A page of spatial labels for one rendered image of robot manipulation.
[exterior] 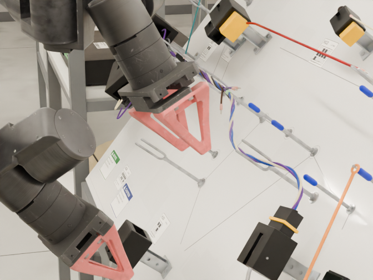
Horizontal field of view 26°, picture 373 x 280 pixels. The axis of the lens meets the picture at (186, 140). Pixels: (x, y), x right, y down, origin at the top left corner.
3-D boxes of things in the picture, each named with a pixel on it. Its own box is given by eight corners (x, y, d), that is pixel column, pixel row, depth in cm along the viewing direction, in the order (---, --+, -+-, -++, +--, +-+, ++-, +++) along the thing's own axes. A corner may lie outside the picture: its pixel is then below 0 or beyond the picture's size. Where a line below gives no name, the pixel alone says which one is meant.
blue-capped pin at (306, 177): (344, 213, 104) (297, 179, 100) (350, 203, 104) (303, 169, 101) (351, 215, 102) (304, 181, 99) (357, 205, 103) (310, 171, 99)
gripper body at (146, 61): (166, 76, 97) (136, 22, 95) (204, 75, 88) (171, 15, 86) (124, 104, 95) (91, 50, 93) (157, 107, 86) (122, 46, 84)
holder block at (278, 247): (258, 274, 103) (236, 259, 101) (281, 236, 103) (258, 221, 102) (276, 283, 99) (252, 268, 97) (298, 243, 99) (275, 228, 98)
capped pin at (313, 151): (319, 147, 117) (277, 115, 113) (315, 156, 116) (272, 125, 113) (312, 148, 118) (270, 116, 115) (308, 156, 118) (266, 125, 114)
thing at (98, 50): (75, 88, 191) (74, 60, 189) (58, 55, 223) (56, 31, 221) (208, 79, 199) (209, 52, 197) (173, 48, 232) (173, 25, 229)
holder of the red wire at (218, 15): (261, 14, 159) (220, -19, 155) (276, 40, 147) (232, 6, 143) (244, 34, 160) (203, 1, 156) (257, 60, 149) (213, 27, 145)
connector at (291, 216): (271, 244, 102) (261, 235, 101) (291, 212, 103) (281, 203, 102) (284, 248, 99) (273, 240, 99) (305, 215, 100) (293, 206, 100)
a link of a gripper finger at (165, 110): (210, 133, 97) (172, 65, 94) (238, 136, 91) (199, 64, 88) (165, 164, 95) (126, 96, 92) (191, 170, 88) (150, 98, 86)
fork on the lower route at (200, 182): (197, 189, 140) (133, 147, 135) (198, 181, 141) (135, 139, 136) (204, 184, 139) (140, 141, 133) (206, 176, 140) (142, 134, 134)
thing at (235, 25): (247, 20, 145) (234, 10, 144) (249, 25, 143) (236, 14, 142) (231, 38, 146) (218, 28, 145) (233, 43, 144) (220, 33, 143)
